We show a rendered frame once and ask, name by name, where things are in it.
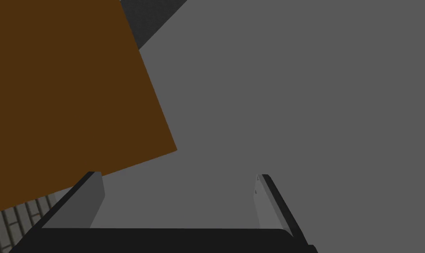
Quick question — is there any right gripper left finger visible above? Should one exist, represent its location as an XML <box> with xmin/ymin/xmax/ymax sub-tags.
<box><xmin>40</xmin><ymin>171</ymin><xmax>106</xmax><ymax>229</ymax></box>

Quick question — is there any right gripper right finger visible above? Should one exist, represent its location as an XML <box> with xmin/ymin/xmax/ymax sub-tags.
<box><xmin>253</xmin><ymin>173</ymin><xmax>304</xmax><ymax>238</ymax></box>

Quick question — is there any brown door leaf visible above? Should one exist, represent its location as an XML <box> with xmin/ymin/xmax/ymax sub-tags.
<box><xmin>0</xmin><ymin>0</ymin><xmax>178</xmax><ymax>216</ymax></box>

